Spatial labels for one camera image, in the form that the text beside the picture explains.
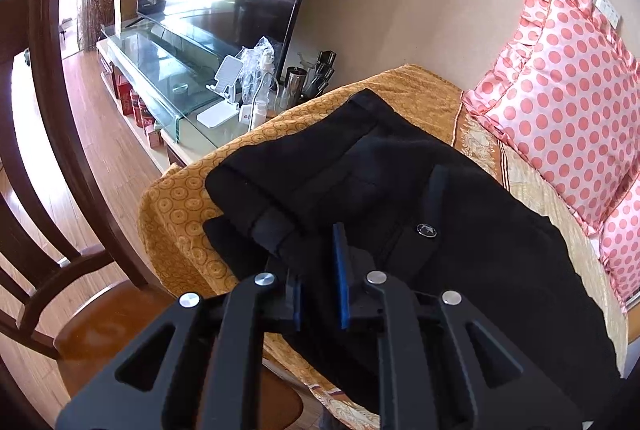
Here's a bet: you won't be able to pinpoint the clear plastic bag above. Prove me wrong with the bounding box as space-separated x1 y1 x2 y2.
235 37 279 106

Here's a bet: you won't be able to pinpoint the pink polka dot pillow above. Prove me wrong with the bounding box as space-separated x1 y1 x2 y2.
462 0 640 235
597 170 640 311

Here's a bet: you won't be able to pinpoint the dark wooden chair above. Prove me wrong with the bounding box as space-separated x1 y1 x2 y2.
0 0 306 430

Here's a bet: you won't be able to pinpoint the beige television cabinet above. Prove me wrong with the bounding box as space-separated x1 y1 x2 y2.
95 38 241 173

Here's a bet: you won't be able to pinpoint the yellow patterned bedsheet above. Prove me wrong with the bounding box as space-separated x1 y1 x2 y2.
137 64 631 417

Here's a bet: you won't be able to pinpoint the cardboard box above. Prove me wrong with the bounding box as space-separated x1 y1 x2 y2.
113 0 139 36

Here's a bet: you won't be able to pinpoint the glass television riser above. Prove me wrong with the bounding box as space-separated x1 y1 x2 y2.
100 7 251 145

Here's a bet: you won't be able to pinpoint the black pants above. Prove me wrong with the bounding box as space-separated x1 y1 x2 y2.
202 88 623 416

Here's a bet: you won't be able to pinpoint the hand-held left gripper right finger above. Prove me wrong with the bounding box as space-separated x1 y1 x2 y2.
332 222 587 430

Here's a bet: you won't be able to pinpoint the red can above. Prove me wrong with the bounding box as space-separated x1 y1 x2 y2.
129 90 157 131

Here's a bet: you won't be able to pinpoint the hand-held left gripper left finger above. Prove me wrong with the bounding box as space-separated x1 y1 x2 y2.
55 272 304 430

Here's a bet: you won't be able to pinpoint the steel cup set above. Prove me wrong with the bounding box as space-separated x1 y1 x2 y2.
302 50 337 98

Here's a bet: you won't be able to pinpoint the white phone stand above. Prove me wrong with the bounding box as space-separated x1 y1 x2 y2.
196 54 244 129

